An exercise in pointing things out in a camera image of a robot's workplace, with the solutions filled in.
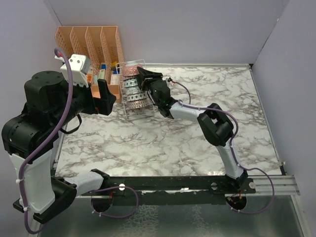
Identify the pink patterned bowl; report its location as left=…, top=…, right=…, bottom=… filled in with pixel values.
left=127, top=92, right=146, bottom=102

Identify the blue floral bowl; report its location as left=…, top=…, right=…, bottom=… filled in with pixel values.
left=123, top=78, right=138, bottom=88

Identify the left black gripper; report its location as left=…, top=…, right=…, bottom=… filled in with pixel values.
left=51, top=73, right=116, bottom=129

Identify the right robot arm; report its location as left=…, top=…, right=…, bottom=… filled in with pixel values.
left=136, top=67, right=248, bottom=193

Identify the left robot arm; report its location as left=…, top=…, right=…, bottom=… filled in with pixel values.
left=1, top=71, right=116, bottom=224

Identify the brown patterned bowl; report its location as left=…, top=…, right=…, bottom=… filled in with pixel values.
left=128, top=99, right=149, bottom=110

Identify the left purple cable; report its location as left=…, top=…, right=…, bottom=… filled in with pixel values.
left=19, top=47, right=139, bottom=234

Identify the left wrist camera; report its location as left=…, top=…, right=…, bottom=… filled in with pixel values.
left=69, top=54, right=91, bottom=88

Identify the grey leaf patterned bowl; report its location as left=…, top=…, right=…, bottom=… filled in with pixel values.
left=122, top=64, right=139, bottom=77

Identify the orange plastic desk organizer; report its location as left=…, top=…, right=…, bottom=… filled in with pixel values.
left=55, top=25, right=125, bottom=104

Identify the white wire dish rack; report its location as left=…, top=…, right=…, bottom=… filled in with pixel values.
left=116, top=59, right=155, bottom=121

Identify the red patterned bowl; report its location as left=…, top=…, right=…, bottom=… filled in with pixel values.
left=126, top=85, right=143, bottom=95

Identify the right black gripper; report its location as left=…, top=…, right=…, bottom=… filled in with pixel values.
left=134, top=68, right=161, bottom=108

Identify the black mounting rail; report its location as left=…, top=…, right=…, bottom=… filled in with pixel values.
left=80, top=175, right=257, bottom=206

